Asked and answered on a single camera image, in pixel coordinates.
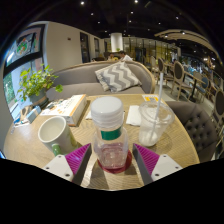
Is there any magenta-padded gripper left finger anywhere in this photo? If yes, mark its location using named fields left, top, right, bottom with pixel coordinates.
left=42, top=143, right=93, bottom=186

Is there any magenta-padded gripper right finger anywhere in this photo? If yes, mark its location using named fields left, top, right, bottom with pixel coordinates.
left=132, top=143, right=184, bottom=186

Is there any clear plastic water bottle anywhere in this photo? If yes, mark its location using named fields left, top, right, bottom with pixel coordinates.
left=90, top=96, right=130, bottom=170

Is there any clear plastic lidded cup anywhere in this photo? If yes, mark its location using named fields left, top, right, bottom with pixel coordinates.
left=137, top=100, right=176, bottom=148

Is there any flat round red coaster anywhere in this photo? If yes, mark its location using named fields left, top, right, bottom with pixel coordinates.
left=96, top=149, right=133, bottom=175

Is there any white flat printed box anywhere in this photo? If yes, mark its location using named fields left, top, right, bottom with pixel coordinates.
left=39, top=93, right=88, bottom=127

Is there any yellow square table card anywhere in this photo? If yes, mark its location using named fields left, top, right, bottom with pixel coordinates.
left=141, top=94, right=160, bottom=104

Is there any dark grey tufted armchair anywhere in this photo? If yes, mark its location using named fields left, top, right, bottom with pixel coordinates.
left=165, top=100, right=224, bottom=164

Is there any blue and brown tissue box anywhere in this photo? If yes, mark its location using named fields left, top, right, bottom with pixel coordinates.
left=13, top=104, right=42, bottom=127

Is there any white drinking straw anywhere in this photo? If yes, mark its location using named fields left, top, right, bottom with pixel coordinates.
left=151, top=71, right=165, bottom=141

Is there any grey curved sofa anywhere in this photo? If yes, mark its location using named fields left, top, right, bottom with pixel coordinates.
left=45, top=59, right=157, bottom=101

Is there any green potted plant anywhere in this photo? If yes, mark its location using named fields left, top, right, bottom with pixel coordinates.
left=17, top=64, right=64, bottom=108

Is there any grey zigzag pillow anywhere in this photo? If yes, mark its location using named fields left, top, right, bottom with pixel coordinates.
left=94, top=60, right=143, bottom=93

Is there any group of dining chairs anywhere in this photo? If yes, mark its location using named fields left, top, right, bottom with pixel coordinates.
left=148, top=54, right=224, bottom=128

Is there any group of ceiling lights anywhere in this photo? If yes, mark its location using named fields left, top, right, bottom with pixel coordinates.
left=78, top=0, right=188, bottom=34

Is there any white mug with green handle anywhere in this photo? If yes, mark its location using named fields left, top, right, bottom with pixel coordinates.
left=37, top=115, right=79, bottom=157

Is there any framed wall poster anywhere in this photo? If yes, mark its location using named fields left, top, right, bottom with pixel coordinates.
left=4, top=24, right=46, bottom=66

